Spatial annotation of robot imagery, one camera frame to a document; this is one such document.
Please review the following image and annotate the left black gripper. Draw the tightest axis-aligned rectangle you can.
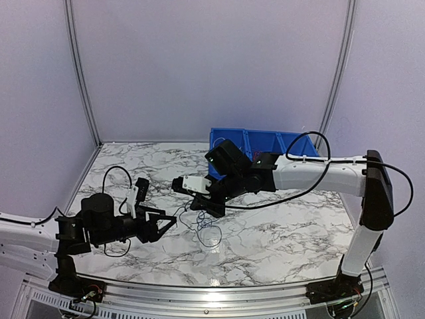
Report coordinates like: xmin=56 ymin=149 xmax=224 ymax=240
xmin=92 ymin=205 xmax=177 ymax=246

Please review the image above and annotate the coloured wire bundle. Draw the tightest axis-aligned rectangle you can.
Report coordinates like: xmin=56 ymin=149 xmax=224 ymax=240
xmin=172 ymin=199 xmax=222 ymax=249

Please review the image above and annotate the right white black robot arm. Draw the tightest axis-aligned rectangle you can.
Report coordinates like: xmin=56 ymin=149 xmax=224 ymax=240
xmin=183 ymin=140 xmax=394 ymax=298

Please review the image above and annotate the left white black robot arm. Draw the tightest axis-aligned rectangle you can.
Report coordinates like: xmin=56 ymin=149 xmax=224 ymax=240
xmin=1 ymin=193 xmax=177 ymax=259

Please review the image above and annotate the left blue storage bin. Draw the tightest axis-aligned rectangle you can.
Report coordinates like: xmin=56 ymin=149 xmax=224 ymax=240
xmin=209 ymin=127 xmax=249 ymax=177

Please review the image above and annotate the blue storage bin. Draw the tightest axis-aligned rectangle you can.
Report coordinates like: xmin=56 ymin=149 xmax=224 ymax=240
xmin=209 ymin=127 xmax=249 ymax=177
xmin=245 ymin=130 xmax=283 ymax=160
xmin=278 ymin=132 xmax=319 ymax=157

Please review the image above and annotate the middle blue storage bin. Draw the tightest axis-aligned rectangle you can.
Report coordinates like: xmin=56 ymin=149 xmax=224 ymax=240
xmin=245 ymin=130 xmax=283 ymax=160

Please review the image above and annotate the right blue storage bin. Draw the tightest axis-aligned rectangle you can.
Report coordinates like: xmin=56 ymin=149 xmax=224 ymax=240
xmin=278 ymin=132 xmax=319 ymax=157

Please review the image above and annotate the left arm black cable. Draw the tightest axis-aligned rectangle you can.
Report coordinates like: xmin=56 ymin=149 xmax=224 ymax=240
xmin=102 ymin=165 xmax=137 ymax=257

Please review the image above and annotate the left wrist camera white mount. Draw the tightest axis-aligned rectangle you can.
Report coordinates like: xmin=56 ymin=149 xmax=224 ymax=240
xmin=126 ymin=177 xmax=149 ymax=219

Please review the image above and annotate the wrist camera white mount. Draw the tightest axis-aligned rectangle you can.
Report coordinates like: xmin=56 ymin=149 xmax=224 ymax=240
xmin=126 ymin=177 xmax=149 ymax=219
xmin=171 ymin=175 xmax=212 ymax=199

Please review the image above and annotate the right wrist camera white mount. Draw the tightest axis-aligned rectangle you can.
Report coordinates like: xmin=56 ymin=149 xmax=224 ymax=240
xmin=171 ymin=175 xmax=212 ymax=199

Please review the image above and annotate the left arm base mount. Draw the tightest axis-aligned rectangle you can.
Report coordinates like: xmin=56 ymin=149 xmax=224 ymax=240
xmin=48 ymin=275 xmax=106 ymax=302

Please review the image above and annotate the aluminium front rail frame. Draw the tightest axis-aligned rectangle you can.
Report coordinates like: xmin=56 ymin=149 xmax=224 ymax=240
xmin=10 ymin=267 xmax=400 ymax=318

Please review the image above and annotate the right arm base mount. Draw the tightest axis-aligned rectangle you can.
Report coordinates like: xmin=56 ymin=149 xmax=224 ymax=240
xmin=305 ymin=276 xmax=364 ymax=304

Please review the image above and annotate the right aluminium corner post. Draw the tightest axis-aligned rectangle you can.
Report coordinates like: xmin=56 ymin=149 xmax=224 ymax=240
xmin=319 ymin=0 xmax=358 ymax=135

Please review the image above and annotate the aluminium corner post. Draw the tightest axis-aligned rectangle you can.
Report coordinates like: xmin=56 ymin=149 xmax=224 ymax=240
xmin=319 ymin=0 xmax=358 ymax=135
xmin=63 ymin=0 xmax=102 ymax=148

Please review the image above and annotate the left aluminium corner post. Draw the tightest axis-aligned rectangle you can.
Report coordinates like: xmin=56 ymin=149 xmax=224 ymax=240
xmin=63 ymin=0 xmax=102 ymax=148

